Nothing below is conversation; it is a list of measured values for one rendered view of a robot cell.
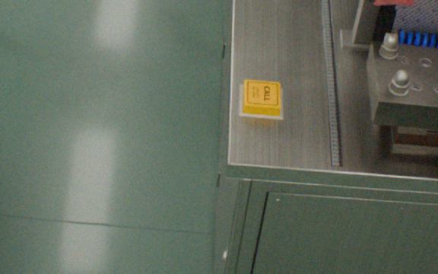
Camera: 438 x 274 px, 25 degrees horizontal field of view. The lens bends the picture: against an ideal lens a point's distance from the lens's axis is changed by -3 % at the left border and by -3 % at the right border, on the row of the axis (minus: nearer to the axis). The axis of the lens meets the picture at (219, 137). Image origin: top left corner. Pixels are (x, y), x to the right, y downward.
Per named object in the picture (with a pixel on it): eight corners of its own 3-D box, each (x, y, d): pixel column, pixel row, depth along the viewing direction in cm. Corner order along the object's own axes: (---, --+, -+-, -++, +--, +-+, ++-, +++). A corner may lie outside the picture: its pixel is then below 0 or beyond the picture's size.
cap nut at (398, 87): (387, 81, 184) (392, 63, 181) (407, 83, 184) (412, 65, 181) (389, 95, 181) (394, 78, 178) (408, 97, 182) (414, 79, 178)
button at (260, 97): (242, 87, 198) (244, 78, 196) (279, 90, 198) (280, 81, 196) (242, 113, 193) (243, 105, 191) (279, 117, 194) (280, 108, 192)
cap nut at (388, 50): (378, 45, 190) (382, 27, 187) (396, 47, 190) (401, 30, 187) (379, 58, 188) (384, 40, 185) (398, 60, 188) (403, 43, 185)
